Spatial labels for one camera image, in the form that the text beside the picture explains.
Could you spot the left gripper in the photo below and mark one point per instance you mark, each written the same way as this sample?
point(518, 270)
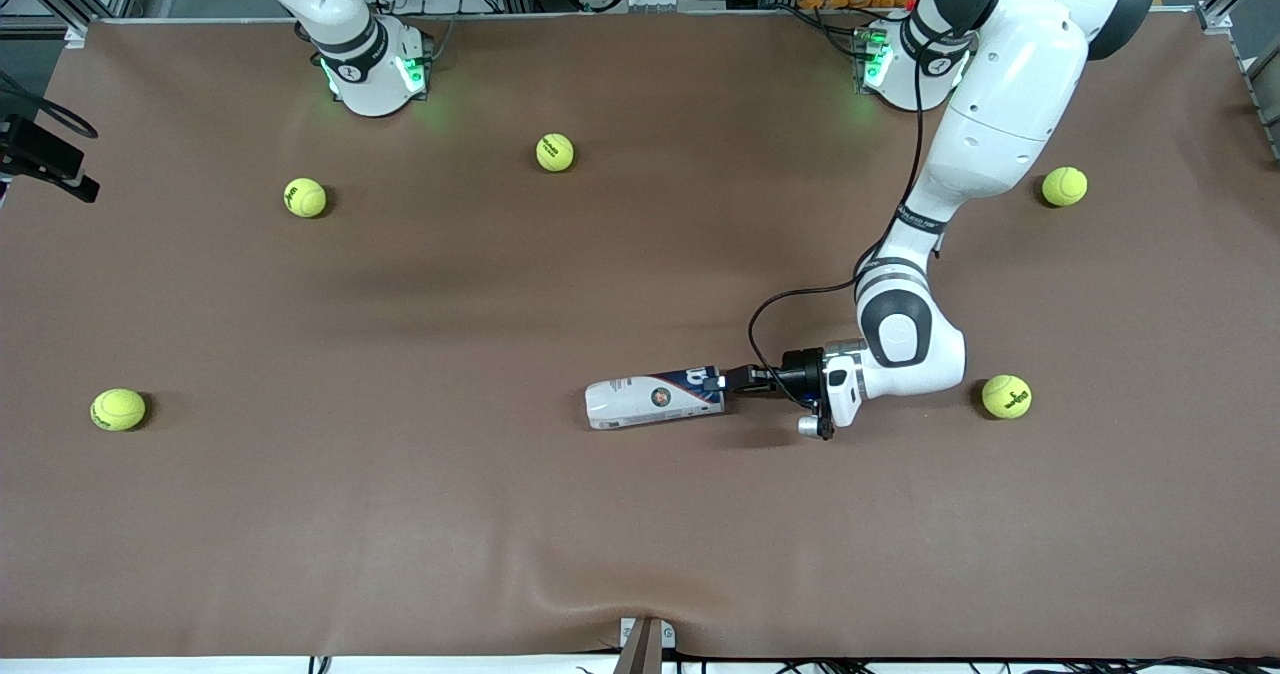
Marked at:
point(798, 373)

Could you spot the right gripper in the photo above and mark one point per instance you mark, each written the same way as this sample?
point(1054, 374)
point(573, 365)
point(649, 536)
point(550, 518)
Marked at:
point(38, 156)

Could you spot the white blue tennis ball can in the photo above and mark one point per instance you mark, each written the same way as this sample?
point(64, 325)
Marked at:
point(650, 402)

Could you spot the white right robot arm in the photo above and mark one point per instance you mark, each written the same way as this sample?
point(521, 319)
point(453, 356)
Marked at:
point(370, 84)

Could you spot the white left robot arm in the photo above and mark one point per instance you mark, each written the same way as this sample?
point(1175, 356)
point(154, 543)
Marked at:
point(1010, 84)

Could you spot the yellow tennis ball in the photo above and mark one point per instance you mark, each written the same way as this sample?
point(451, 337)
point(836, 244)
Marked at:
point(118, 409)
point(305, 197)
point(1064, 186)
point(555, 152)
point(1006, 396)

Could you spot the brown table mat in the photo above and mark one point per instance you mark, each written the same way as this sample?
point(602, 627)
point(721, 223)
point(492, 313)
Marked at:
point(500, 354)

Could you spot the grey metal bracket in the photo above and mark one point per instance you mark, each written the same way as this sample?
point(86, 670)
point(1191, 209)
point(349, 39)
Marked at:
point(645, 649)

